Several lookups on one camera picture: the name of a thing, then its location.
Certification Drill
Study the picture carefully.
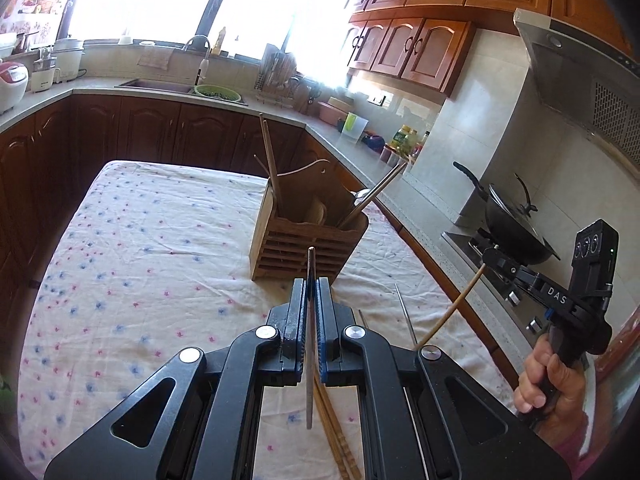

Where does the pink container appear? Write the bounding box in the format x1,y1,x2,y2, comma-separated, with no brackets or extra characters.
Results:
318,102,347,127

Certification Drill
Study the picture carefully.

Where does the person's right hand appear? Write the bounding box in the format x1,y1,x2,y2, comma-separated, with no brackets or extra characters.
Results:
513,335,586,441

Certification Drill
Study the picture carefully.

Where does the floral white tablecloth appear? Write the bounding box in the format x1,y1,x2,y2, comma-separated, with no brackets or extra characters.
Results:
17,162,513,479

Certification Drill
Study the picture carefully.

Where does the sink faucet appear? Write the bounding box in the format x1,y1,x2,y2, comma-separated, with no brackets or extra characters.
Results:
182,35,210,86

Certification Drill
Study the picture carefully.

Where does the wooden utensil holder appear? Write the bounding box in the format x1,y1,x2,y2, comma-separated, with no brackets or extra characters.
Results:
248,159,369,281

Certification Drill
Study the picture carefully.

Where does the small white blender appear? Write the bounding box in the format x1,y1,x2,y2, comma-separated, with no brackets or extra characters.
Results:
30,48,56,93

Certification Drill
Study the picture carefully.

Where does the short bamboo chopstick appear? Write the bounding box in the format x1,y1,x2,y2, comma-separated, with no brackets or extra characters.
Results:
314,387,350,480
314,372,363,480

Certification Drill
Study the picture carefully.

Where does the steel spoon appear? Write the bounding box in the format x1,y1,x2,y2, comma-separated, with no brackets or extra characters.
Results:
352,188,370,207

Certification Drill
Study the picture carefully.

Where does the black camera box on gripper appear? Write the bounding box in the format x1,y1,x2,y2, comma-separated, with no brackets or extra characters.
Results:
570,219,620,314

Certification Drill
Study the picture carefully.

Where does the cooking oil bottle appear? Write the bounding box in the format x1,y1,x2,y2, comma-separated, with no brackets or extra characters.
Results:
390,125,418,156

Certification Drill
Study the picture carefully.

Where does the green white pitcher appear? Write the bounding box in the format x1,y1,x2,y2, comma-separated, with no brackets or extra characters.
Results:
342,113,369,142

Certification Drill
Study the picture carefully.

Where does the gas stove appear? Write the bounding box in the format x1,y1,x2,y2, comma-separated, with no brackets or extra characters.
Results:
440,228,548,344

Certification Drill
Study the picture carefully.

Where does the steel chopstick long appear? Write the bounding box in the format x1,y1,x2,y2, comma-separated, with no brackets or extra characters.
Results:
337,160,408,229

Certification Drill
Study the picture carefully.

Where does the green colander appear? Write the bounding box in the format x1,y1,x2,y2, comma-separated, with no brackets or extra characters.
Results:
193,84,242,103

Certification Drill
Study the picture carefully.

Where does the dish drying rack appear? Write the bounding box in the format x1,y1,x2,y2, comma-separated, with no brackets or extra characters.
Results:
254,44,299,102

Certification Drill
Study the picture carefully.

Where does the steel fork with dark handle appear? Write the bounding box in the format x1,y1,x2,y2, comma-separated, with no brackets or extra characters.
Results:
253,153,271,178

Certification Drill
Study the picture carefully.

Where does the black wok with handle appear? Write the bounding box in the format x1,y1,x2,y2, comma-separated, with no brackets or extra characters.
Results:
452,162,561,266

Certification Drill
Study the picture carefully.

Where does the white red rice cooker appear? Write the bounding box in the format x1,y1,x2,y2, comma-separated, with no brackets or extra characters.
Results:
0,61,29,114

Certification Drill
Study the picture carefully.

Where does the range hood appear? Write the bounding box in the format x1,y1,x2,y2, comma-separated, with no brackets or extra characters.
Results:
513,9,639,178

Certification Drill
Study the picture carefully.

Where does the dark metal-tipped chopstick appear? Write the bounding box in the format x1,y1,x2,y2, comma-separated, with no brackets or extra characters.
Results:
305,247,316,430

